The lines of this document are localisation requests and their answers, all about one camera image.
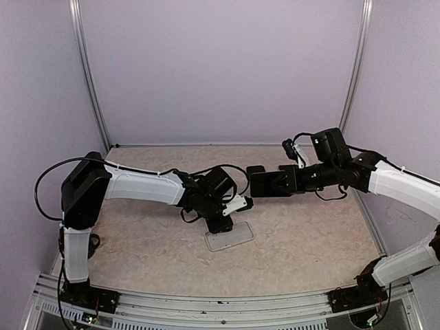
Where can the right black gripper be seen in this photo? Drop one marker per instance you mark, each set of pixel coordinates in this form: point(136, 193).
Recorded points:
point(295, 185)

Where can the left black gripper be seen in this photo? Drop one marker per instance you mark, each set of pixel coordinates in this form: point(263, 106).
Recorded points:
point(219, 227)

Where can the black phone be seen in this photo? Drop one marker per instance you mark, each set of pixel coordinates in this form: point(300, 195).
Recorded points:
point(260, 186)

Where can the clear plain phone case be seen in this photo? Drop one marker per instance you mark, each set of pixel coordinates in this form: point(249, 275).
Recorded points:
point(241, 233)

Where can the black phone case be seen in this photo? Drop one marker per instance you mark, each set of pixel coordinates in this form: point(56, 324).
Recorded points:
point(255, 169)

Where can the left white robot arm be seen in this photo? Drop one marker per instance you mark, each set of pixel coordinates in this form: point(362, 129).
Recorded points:
point(142, 230)

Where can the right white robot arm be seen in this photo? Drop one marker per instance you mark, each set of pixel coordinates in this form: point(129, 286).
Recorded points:
point(369, 172)

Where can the dark green mug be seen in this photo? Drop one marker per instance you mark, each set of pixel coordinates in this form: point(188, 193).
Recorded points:
point(94, 243)

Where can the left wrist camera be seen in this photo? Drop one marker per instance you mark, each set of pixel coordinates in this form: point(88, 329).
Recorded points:
point(238, 204)

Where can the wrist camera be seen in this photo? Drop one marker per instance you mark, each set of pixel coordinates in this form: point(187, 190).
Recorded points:
point(238, 204)
point(294, 152)

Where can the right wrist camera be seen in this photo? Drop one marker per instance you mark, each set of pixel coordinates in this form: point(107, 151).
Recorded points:
point(294, 152)

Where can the front aluminium rail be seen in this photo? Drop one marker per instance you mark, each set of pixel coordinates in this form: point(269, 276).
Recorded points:
point(136, 310)

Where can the right aluminium frame post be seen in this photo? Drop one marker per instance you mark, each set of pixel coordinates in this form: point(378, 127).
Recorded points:
point(356, 71)

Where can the aluminium frame post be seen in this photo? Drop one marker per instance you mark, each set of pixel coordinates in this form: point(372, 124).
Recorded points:
point(81, 44)
point(356, 71)

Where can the left aluminium frame post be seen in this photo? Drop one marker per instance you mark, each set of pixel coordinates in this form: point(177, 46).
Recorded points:
point(81, 44)

